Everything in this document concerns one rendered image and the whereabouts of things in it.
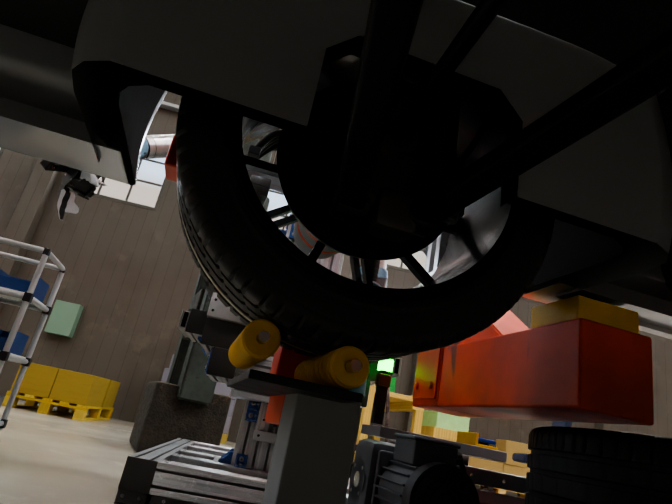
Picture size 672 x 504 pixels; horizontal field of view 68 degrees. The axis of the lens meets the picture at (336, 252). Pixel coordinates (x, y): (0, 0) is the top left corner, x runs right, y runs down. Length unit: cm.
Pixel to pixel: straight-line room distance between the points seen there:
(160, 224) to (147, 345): 204
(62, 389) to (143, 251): 299
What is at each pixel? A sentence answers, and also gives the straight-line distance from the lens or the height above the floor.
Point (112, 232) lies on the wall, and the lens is 910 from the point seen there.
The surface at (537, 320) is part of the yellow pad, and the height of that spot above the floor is 70.
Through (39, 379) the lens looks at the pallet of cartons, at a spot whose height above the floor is 35.
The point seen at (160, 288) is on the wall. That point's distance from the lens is 867.
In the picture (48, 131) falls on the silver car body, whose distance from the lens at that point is 88.
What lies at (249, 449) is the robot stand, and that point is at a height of 29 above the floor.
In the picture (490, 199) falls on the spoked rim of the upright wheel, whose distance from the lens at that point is 98.
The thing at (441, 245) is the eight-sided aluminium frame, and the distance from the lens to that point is 111.
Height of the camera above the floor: 40
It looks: 20 degrees up
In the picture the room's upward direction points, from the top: 11 degrees clockwise
